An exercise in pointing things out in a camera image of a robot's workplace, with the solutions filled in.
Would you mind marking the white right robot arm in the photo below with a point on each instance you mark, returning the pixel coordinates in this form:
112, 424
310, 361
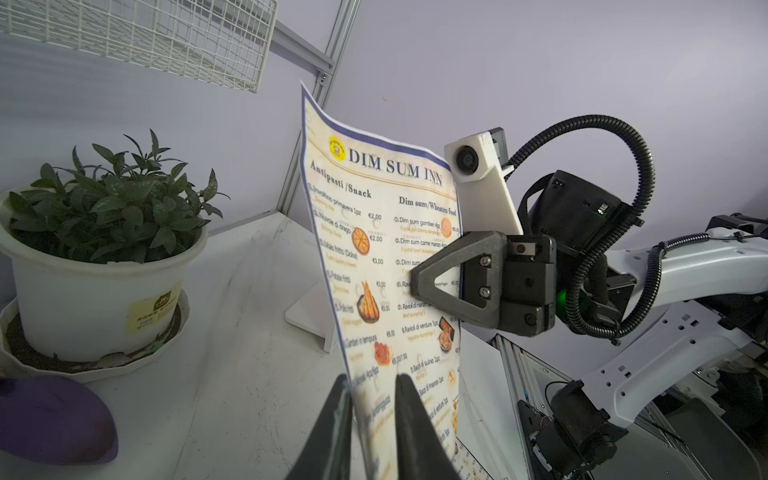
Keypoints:
655, 299

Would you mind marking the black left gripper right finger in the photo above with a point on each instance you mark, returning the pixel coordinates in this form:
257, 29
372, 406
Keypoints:
420, 454

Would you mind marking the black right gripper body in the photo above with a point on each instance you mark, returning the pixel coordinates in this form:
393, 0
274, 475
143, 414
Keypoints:
528, 291

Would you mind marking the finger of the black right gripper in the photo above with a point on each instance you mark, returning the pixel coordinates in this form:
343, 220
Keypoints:
464, 279

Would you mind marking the white wire wall basket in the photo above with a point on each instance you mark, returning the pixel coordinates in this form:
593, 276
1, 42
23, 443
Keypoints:
220, 42

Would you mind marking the potted green plant white pot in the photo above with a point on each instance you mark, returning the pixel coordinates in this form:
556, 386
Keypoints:
99, 254

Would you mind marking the aluminium frame profiles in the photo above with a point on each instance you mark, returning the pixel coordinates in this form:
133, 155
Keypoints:
321, 60

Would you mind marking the right white acrylic menu holder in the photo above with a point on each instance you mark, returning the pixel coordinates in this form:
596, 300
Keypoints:
313, 313

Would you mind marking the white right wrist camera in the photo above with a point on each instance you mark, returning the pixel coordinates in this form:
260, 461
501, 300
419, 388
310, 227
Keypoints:
479, 164

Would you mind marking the dim sum menu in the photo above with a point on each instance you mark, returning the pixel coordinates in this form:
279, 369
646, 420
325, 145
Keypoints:
468, 467
378, 209

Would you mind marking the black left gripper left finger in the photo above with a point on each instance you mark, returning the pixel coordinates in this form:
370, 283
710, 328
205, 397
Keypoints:
327, 451

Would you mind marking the purple silicone spatula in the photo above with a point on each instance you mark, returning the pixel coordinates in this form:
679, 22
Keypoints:
57, 421

